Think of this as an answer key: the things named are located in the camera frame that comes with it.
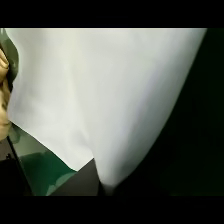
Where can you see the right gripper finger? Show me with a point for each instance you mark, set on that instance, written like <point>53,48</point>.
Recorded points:
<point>83,181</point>

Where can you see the white polo shirt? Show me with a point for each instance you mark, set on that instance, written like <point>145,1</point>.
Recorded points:
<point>100,83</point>

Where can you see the cream garment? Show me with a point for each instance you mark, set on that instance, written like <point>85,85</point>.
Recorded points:
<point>3,100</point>

